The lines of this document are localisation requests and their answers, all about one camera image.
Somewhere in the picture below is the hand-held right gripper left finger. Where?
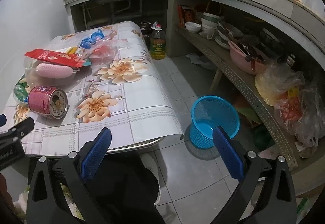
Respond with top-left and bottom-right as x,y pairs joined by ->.
26,127 -> 112,224

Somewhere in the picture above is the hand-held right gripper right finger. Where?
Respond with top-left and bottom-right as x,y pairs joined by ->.
211,126 -> 297,224

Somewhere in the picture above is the red milk can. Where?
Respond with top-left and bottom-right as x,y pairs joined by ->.
27,85 -> 68,119

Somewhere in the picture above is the crushed green plastic bottle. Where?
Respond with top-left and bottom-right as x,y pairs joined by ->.
13,81 -> 30,104

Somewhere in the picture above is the blue plastic basket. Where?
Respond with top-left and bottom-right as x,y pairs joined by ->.
190,96 -> 240,149

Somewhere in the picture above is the pink sponge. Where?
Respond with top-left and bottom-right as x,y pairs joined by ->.
36,63 -> 74,79
24,58 -> 80,87

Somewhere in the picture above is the red snack packet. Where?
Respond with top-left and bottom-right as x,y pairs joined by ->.
25,49 -> 88,68

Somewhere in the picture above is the blue print plastic bag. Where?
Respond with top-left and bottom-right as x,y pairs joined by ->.
76,30 -> 120,62

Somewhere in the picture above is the person's left forearm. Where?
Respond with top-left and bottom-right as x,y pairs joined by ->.
0,172 -> 14,214

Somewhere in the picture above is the green plastic bag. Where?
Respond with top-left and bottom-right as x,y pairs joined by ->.
250,125 -> 276,149

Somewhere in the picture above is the person's dark trouser leg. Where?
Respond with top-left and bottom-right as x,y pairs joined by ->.
54,149 -> 160,224

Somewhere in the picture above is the patterned cloth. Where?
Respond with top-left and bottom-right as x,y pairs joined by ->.
14,178 -> 84,222

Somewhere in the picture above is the floral plastic tablecloth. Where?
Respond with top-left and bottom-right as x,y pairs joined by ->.
5,21 -> 186,157

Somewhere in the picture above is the clear bag with red contents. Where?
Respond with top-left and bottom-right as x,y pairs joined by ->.
274,82 -> 325,148

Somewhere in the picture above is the yellow plastic bag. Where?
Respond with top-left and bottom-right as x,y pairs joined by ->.
255,63 -> 305,106

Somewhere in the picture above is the pink plastic basin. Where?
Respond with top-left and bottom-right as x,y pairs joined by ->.
228,40 -> 270,75

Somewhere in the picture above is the white cloth on floor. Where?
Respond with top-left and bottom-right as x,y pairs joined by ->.
186,52 -> 216,70

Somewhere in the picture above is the stack of plates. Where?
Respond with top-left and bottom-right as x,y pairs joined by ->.
214,22 -> 244,50

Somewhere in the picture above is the cooking oil bottle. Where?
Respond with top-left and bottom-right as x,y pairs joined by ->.
150,22 -> 167,60

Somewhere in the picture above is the white bowl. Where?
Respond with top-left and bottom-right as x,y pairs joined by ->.
185,22 -> 202,33

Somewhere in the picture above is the stack of bowls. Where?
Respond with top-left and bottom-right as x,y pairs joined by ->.
201,12 -> 221,36

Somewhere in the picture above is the dark jar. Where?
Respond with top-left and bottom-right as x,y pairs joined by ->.
140,21 -> 152,48

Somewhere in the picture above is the red packet on shelf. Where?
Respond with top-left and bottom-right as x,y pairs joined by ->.
177,5 -> 197,27

